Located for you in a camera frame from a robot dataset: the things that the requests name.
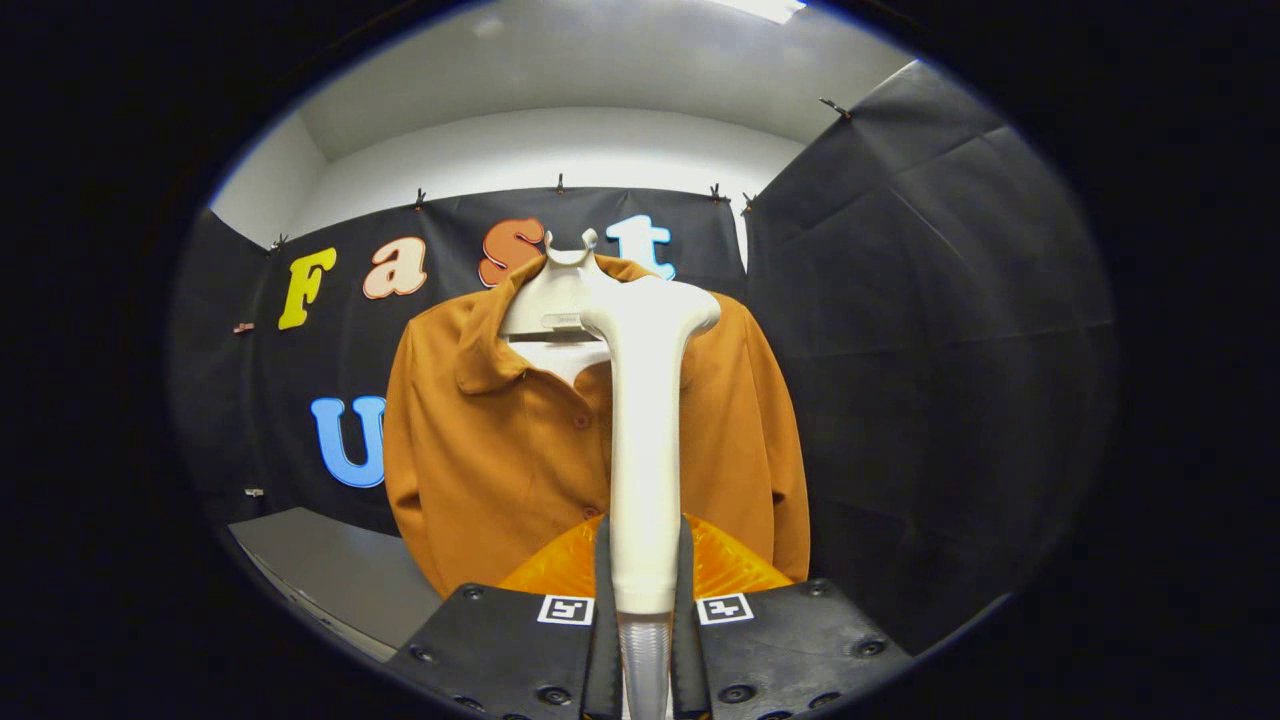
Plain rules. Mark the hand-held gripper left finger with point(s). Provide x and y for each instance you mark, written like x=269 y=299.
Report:
x=603 y=640

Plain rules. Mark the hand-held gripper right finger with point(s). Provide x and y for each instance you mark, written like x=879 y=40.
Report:
x=685 y=650

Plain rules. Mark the white garment steamer head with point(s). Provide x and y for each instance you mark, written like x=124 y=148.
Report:
x=645 y=450

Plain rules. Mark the orange button-up shirt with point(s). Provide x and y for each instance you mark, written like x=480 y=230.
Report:
x=500 y=460

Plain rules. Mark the grey cabinet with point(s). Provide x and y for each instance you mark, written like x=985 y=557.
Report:
x=340 y=570

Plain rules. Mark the white mannequin torso stand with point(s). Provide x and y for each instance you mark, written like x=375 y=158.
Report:
x=550 y=300

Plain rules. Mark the black backdrop cloth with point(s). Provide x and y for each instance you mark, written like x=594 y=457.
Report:
x=920 y=350

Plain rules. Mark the row of black clips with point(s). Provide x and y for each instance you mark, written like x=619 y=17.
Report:
x=560 y=184

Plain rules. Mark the long ceiling light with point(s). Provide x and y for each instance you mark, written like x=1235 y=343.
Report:
x=765 y=8

